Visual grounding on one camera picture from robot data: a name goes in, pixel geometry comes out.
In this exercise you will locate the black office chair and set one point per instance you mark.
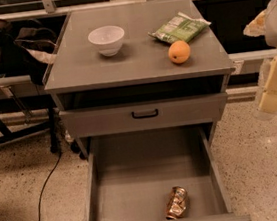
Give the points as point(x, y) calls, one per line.
point(26, 105)

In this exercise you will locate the crushed orange soda can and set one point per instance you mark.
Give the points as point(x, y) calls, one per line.
point(176, 206)

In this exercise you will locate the orange fruit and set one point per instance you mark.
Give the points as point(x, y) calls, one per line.
point(179, 52)

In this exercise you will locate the white ceramic bowl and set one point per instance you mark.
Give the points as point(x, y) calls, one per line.
point(107, 40)

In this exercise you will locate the green chip bag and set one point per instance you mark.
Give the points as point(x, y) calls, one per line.
point(180, 28)

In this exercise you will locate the closed grey top drawer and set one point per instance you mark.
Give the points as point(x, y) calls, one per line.
point(117, 118)

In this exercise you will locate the grey side table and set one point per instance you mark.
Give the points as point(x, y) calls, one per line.
point(20, 86)

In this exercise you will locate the grey drawer cabinet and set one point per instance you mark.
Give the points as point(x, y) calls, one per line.
point(141, 71)

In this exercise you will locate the open grey middle drawer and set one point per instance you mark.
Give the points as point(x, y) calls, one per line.
point(131, 176)

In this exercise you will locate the black drawer handle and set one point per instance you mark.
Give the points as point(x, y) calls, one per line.
point(145, 114)

